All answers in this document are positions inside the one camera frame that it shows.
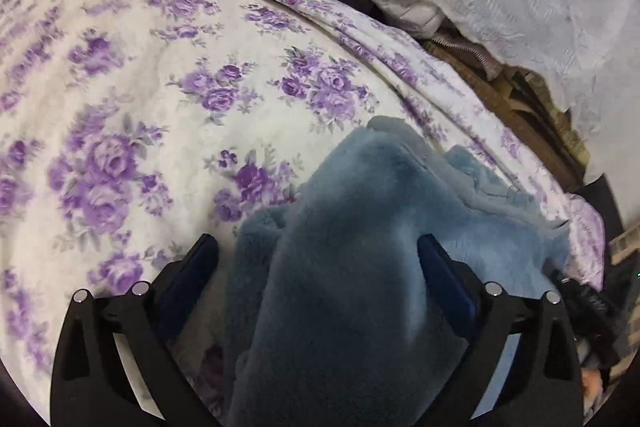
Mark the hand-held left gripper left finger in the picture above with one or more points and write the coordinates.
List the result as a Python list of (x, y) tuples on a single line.
[(192, 277)]

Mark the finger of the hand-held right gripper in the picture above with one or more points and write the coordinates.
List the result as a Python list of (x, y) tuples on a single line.
[(580, 294)]

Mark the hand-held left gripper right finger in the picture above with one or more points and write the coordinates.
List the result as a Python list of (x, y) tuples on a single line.
[(445, 277)]

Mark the blue fleece jacket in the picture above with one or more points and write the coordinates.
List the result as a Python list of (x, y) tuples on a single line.
[(340, 307)]

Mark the person's right hand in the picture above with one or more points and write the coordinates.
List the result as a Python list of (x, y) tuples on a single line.
[(592, 384)]

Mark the purple floral bedsheet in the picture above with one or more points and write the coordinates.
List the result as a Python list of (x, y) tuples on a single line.
[(165, 132)]

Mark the stack of brown folded blankets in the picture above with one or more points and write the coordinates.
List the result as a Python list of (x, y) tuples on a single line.
[(530, 117)]

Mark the grey padded garment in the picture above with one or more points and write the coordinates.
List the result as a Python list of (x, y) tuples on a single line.
[(415, 14)]

